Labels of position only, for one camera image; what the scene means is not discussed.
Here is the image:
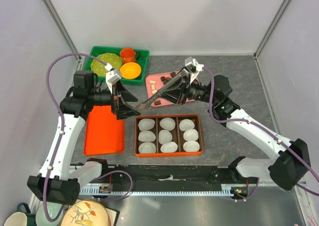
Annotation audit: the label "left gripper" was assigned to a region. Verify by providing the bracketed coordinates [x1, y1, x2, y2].
[88, 80, 141, 119]

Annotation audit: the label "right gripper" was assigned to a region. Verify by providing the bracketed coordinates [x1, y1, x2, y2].
[157, 71, 217, 105]

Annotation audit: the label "metal tongs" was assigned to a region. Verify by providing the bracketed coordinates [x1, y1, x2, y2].
[135, 67, 190, 111]

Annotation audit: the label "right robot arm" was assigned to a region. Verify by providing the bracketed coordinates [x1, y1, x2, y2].
[158, 72, 311, 190]

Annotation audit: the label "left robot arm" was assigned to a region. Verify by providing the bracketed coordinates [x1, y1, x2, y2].
[27, 69, 139, 205]

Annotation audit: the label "orange chocolate box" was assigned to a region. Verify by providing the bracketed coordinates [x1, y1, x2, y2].
[135, 114, 203, 158]

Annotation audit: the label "pink tray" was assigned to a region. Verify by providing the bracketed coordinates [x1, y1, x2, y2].
[145, 69, 200, 108]

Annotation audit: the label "white paper cup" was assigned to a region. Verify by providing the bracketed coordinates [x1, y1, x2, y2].
[183, 141, 200, 152]
[138, 118, 155, 131]
[138, 130, 156, 142]
[160, 141, 178, 153]
[159, 117, 175, 131]
[179, 119, 195, 131]
[159, 129, 172, 145]
[138, 142, 157, 154]
[183, 129, 199, 141]

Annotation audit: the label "orange bowl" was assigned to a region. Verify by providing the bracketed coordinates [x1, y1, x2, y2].
[120, 62, 142, 80]

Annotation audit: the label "orange box lid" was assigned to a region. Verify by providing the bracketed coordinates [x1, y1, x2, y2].
[84, 106, 125, 156]

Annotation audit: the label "green dotted plate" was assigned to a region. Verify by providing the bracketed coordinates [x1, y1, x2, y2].
[91, 53, 123, 77]

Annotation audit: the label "orange mug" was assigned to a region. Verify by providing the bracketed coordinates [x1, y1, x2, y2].
[120, 47, 141, 64]

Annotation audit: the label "painted bird plate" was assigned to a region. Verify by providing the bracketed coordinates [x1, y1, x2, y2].
[61, 200, 111, 226]

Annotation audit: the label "celadon bowl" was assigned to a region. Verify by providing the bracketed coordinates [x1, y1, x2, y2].
[35, 202, 63, 226]

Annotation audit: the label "white green mug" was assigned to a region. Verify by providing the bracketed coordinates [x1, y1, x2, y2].
[4, 203, 36, 226]

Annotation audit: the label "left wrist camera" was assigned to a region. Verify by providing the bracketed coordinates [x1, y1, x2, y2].
[105, 63, 122, 94]

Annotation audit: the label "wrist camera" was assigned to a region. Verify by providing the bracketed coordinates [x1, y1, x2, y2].
[184, 57, 204, 82]
[105, 63, 122, 94]

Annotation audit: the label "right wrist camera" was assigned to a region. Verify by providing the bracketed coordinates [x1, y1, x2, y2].
[184, 57, 204, 82]

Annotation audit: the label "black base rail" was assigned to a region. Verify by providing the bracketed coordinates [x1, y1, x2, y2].
[80, 164, 257, 197]

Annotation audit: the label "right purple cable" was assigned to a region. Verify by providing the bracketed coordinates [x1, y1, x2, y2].
[202, 66, 319, 197]

